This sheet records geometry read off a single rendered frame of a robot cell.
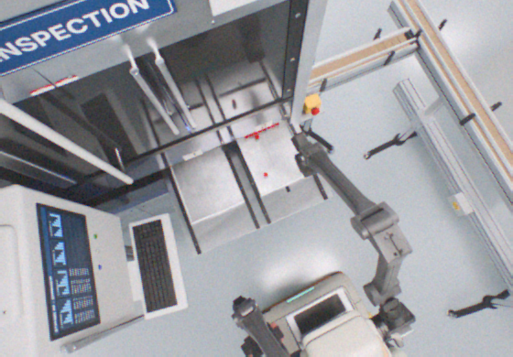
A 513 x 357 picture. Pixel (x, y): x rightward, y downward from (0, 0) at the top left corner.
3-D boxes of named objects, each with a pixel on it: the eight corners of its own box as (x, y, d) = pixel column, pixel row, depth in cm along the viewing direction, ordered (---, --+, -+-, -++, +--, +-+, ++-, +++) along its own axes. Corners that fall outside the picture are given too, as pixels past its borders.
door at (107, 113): (76, 179, 141) (-56, 123, 84) (191, 134, 145) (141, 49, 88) (77, 180, 141) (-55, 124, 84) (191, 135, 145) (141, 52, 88)
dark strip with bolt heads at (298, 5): (279, 119, 168) (290, -4, 91) (289, 115, 168) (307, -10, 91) (280, 121, 168) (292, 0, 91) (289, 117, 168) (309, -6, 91)
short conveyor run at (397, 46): (291, 108, 186) (294, 94, 171) (279, 82, 190) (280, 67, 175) (412, 59, 191) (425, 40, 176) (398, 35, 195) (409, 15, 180)
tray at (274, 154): (232, 133, 180) (232, 130, 176) (280, 113, 182) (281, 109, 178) (260, 195, 171) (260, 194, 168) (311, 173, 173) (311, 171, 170)
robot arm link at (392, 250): (387, 264, 90) (421, 244, 91) (354, 220, 98) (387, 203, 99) (375, 309, 126) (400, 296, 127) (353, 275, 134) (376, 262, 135)
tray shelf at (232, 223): (158, 164, 178) (158, 162, 177) (290, 110, 184) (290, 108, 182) (193, 257, 167) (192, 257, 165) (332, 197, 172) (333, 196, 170)
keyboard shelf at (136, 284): (113, 227, 179) (111, 227, 177) (169, 212, 181) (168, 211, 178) (128, 324, 168) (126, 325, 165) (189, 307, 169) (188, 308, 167)
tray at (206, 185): (167, 158, 177) (165, 156, 174) (217, 138, 179) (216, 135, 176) (191, 224, 169) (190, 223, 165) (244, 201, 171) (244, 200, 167)
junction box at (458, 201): (446, 197, 211) (453, 194, 202) (453, 194, 211) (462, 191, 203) (457, 217, 208) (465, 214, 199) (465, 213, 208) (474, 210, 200)
